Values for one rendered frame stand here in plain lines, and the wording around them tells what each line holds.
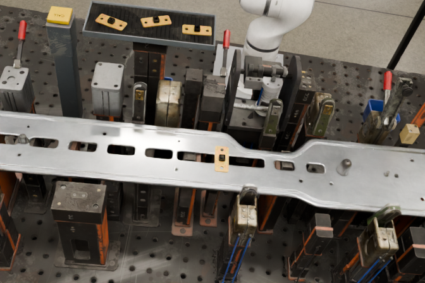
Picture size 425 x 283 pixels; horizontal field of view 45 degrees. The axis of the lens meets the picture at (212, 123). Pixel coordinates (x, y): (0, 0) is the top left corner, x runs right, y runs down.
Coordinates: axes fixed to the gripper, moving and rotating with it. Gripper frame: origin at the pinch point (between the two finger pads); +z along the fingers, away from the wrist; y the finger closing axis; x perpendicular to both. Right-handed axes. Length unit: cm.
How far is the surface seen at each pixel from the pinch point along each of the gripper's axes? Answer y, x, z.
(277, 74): 7.2, 1.8, 27.9
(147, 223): 31, -30, 74
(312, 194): 34, 14, 45
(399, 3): -198, 129, 144
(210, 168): 28, -14, 45
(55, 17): -7, -61, 29
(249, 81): 9.4, -5.8, 29.3
